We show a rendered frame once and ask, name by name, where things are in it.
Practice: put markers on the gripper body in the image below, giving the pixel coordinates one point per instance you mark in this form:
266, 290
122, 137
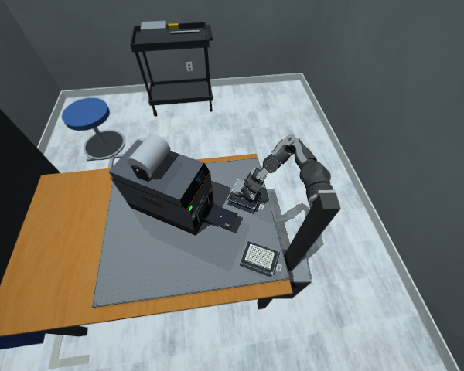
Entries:
253, 185

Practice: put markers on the grey cylinder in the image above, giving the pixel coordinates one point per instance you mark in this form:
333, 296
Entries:
150, 154

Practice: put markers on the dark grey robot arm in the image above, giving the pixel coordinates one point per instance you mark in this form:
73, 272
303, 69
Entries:
313, 174

